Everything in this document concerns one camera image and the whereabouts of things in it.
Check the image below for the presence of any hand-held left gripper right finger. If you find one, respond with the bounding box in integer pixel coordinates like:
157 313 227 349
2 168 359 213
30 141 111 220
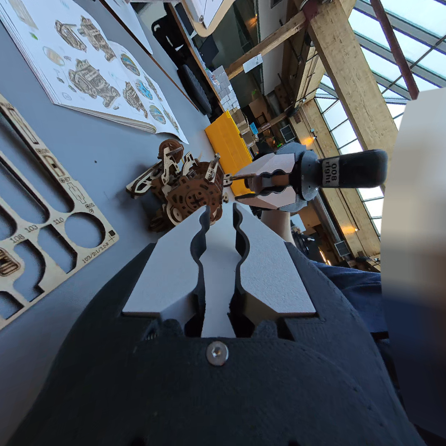
232 203 317 328

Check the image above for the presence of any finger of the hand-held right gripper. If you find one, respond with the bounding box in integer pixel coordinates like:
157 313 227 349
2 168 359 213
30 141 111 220
232 152 297 190
234 184 298 210

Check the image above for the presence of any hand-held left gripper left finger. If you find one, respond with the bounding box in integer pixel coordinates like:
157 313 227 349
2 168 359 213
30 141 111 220
122 205 211 326

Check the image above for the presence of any wooden mechanical model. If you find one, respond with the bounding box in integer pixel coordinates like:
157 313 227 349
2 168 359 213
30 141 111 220
126 139 232 233

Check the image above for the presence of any person's right forearm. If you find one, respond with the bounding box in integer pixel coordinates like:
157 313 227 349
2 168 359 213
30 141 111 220
261 209 384 335

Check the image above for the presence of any slotted wooden parts sheet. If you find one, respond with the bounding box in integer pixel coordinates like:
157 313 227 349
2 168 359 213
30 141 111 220
0 94 120 330

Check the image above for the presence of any stack of cardboard boxes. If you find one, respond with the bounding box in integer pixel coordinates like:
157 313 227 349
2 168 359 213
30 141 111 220
232 110 260 147

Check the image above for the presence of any stack of yellow plastic bins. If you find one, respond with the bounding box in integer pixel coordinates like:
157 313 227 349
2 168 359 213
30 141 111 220
204 111 253 196

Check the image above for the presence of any stack of small white boxes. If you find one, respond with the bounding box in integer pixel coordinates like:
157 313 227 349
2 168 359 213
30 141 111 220
209 66 241 112

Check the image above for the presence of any white paper sign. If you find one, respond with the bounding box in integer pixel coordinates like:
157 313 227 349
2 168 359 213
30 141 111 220
243 54 263 74

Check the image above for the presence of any black ribbed cushion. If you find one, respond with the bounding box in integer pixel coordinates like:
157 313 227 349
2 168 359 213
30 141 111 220
177 64 213 115

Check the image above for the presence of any wooden roof pillar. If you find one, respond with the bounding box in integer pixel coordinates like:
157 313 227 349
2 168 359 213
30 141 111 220
303 0 399 154

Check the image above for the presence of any slanted wooden beam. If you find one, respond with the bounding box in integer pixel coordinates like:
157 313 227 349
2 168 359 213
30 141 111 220
225 10 307 79

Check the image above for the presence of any red steel beam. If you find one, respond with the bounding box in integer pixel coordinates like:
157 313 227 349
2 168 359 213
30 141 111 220
369 0 419 100

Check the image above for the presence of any illustrated instruction booklet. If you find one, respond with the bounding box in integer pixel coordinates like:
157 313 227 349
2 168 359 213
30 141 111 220
0 0 189 145

